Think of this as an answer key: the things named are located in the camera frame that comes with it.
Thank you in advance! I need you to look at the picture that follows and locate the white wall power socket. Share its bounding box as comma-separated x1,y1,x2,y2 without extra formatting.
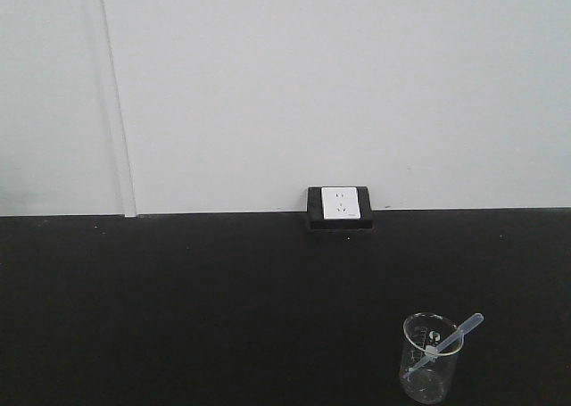
320,186,360,220

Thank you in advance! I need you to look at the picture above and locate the clear glass beaker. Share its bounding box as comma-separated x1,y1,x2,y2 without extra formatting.
399,312,464,405

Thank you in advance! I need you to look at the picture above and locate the black socket mounting box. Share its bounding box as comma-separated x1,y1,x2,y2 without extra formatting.
306,186,374,232

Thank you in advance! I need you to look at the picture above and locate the clear plastic pipette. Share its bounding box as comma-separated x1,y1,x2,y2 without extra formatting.
404,313,484,377

